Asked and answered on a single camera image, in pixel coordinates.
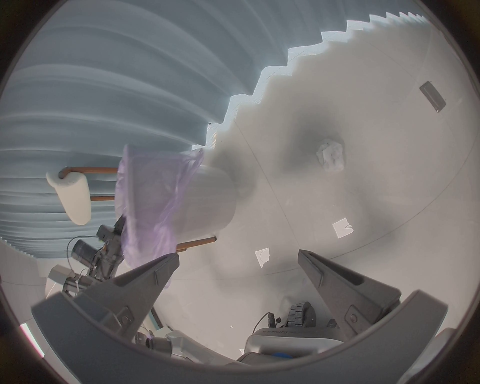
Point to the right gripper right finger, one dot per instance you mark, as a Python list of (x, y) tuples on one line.
[(345, 296)]

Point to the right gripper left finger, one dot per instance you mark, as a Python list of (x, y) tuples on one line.
[(142, 285)]

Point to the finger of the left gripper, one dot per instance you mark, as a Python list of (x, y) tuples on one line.
[(120, 225)]

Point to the purple plastic bag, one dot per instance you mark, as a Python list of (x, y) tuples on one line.
[(146, 195)]

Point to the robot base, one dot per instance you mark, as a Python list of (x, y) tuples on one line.
[(285, 339)]

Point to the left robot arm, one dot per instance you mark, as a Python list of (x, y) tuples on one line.
[(84, 251)]

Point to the white trash bin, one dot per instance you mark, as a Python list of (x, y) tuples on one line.
[(210, 202)]

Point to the white cushioned wooden chair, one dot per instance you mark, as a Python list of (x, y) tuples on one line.
[(73, 198)]

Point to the crumpled white paper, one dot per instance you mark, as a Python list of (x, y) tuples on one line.
[(330, 155)]

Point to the pale blue curtain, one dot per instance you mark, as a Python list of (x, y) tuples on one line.
[(112, 75)]

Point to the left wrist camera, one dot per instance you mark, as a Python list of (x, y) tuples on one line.
[(105, 232)]

